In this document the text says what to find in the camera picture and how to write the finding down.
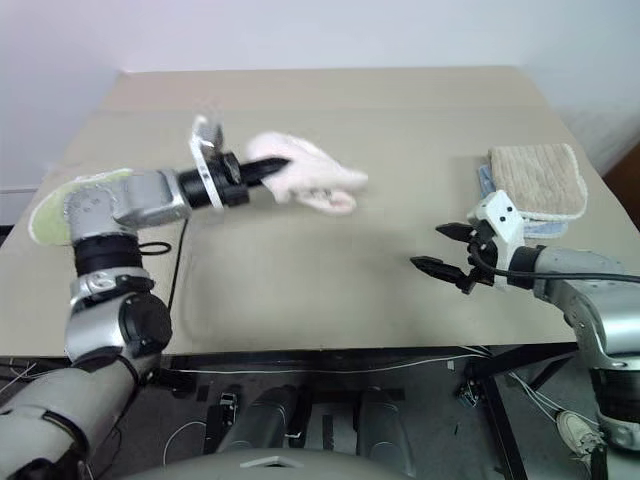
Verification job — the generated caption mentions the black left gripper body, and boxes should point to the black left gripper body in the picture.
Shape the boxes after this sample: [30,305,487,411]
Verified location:
[214,151,252,207]

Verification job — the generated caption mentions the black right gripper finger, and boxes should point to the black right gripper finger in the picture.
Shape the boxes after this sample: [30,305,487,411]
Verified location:
[435,221,474,243]
[409,255,472,288]

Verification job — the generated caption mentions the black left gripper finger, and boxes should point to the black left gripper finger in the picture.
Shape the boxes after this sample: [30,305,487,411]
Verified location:
[243,168,284,190]
[241,156,291,179]

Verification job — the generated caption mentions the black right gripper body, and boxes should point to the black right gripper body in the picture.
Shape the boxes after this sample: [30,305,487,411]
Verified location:
[458,219,502,296]

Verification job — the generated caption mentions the pink fluffy towel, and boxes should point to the pink fluffy towel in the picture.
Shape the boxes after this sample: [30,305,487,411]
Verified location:
[244,130,370,217]

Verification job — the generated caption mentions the blue folded towel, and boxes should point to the blue folded towel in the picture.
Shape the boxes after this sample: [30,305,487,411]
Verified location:
[477,162,570,239]

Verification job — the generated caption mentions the beige folded towel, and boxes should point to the beige folded towel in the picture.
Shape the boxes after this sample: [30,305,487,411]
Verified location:
[487,143,588,221]

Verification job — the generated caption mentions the green fluffy towel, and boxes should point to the green fluffy towel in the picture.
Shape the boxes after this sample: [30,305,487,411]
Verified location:
[28,168,135,247]

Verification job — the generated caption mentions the dark grey rounded shape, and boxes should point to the dark grey rounded shape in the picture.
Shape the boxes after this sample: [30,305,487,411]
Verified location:
[358,388,417,476]
[218,387,312,454]

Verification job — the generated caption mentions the white sneaker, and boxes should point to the white sneaker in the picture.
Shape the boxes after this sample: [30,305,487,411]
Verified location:
[554,409,607,459]

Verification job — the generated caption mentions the grey robot chest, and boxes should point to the grey robot chest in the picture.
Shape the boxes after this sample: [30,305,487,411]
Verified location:
[119,446,366,480]

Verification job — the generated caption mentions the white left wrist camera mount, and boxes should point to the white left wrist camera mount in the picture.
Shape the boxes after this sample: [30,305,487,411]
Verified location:
[188,115,226,210]

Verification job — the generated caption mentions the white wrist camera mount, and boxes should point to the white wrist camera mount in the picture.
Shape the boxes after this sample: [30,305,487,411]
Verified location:
[188,115,226,210]
[467,189,527,290]

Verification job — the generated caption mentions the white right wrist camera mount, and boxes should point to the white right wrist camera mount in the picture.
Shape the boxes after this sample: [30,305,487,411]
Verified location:
[467,189,527,290]

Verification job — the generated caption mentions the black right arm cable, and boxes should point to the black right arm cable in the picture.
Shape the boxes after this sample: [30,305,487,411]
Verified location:
[472,242,640,282]

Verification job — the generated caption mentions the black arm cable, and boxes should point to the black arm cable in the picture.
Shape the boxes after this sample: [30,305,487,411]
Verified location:
[137,217,190,314]
[472,242,640,282]

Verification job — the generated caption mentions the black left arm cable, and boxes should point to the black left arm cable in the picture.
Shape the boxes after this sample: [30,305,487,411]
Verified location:
[137,217,190,314]

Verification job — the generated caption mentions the thin white cord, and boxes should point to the thin white cord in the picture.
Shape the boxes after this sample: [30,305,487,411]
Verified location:
[162,344,494,377]

